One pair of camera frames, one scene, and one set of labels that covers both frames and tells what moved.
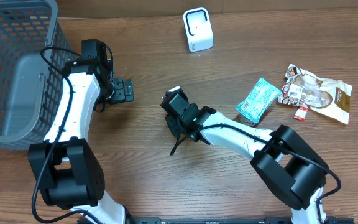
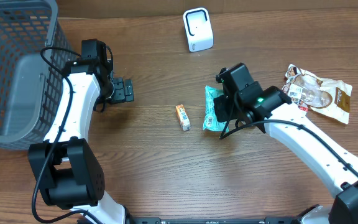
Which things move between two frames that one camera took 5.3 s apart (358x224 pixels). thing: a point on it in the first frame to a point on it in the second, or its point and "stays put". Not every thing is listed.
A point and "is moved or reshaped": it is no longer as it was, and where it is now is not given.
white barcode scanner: x=198 y=29 stays put
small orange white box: x=177 y=88 is moved or reshaped
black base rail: x=238 y=220 stays put
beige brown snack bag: x=329 y=98 stays put
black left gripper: x=122 y=90 stays put
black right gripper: x=171 y=123 to x=220 y=109
